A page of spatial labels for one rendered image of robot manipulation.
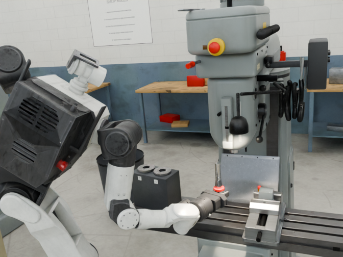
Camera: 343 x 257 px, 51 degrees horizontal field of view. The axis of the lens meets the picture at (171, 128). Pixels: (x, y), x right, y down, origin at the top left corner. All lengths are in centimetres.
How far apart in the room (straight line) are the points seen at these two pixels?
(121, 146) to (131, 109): 558
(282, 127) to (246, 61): 67
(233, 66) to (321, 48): 45
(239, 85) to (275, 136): 59
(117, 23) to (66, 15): 107
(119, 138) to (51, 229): 44
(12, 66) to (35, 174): 34
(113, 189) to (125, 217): 10
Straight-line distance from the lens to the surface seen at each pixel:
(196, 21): 133
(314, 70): 170
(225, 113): 144
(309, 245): 167
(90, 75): 121
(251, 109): 149
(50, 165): 112
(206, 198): 147
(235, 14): 129
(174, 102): 628
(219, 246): 173
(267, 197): 166
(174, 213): 134
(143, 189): 182
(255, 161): 201
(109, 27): 664
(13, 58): 123
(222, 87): 146
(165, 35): 617
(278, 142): 198
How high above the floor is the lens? 186
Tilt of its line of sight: 17 degrees down
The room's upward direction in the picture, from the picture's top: 5 degrees counter-clockwise
